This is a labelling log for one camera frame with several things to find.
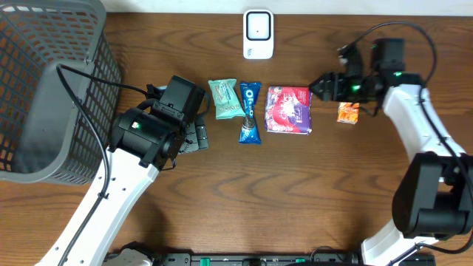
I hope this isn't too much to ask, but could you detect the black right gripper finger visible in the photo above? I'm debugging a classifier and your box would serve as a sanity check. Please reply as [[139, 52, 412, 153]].
[[310, 86, 333, 102], [309, 72, 335, 89]]

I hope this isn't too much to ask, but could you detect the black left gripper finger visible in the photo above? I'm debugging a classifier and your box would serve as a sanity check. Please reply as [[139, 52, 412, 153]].
[[195, 116, 209, 150], [180, 122, 202, 154]]

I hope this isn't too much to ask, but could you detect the small orange tissue packet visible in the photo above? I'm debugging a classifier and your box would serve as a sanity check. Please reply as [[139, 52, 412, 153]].
[[337, 102, 359, 124]]

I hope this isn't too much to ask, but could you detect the mint green snack pack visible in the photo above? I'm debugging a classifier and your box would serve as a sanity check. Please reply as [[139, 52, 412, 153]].
[[208, 78, 245, 120]]

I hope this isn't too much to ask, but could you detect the red purple tissue pack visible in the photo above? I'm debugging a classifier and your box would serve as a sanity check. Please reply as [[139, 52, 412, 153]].
[[265, 86, 312, 135]]

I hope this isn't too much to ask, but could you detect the blue Oreo cookie pack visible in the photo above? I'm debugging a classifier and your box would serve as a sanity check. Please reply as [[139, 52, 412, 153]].
[[239, 82, 262, 145]]

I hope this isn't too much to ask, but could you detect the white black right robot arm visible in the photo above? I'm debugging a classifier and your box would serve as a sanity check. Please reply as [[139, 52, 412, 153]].
[[309, 71, 472, 265]]

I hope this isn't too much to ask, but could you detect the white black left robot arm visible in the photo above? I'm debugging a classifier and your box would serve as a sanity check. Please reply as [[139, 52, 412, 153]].
[[39, 99, 207, 265]]

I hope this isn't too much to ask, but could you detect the white barcode scanner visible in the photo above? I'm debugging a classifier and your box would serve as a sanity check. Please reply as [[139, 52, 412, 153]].
[[242, 9, 274, 60]]

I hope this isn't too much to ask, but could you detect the grey plastic shopping basket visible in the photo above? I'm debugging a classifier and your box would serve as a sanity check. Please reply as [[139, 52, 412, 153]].
[[1, 0, 121, 185]]

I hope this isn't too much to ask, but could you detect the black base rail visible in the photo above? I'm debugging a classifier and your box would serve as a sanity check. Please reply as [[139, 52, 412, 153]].
[[103, 242, 437, 266]]

